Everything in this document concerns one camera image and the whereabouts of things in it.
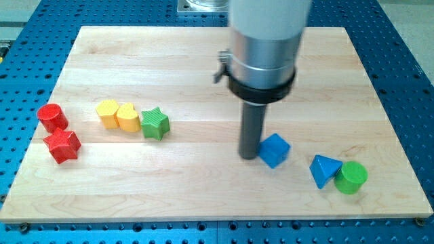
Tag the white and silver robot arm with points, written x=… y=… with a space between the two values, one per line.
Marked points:
x=264 y=36

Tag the green star block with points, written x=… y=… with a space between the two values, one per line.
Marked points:
x=154 y=124

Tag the blue cube block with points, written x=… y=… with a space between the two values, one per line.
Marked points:
x=274 y=150

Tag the red star block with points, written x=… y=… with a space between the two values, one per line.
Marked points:
x=63 y=145

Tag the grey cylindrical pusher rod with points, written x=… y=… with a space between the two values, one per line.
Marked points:
x=252 y=120

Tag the light wooden board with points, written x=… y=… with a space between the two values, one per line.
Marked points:
x=195 y=171

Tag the yellow heart block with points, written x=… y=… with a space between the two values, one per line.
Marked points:
x=128 y=118

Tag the yellow pentagon block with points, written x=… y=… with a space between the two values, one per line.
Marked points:
x=107 y=112

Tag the blue triangular prism block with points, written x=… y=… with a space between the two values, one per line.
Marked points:
x=323 y=169

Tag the green cylinder block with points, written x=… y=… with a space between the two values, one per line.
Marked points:
x=350 y=178

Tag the red cylinder block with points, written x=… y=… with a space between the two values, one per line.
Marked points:
x=52 y=117

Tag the blue perforated metal table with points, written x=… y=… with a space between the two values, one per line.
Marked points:
x=49 y=29

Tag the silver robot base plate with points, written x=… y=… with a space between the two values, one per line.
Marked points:
x=207 y=6

